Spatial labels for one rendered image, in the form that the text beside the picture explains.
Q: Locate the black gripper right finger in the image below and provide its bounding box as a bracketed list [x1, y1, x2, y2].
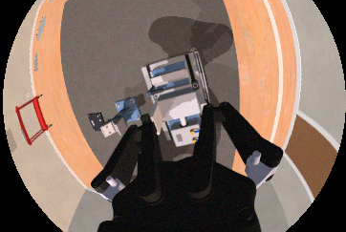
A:
[184, 90, 283, 199]

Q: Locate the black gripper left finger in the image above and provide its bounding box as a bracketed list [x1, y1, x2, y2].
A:
[91, 100, 163, 202]

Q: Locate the light grey rectangular block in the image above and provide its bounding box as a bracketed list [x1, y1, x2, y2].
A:
[157, 88, 200, 121]

